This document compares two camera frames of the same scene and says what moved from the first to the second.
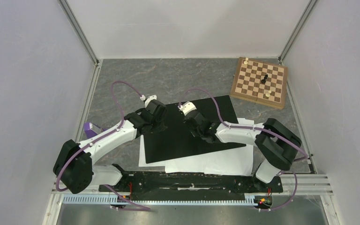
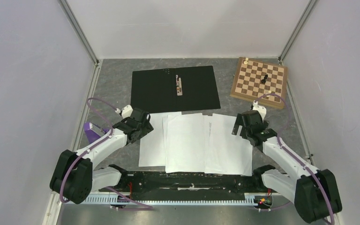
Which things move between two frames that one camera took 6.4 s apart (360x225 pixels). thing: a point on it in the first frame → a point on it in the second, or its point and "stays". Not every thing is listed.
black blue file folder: (178, 140) → (174, 90)
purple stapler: (91, 130) stays
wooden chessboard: (263, 83) stays
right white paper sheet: (237, 161) stays
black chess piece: (263, 81) stays
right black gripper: (191, 128) → (239, 122)
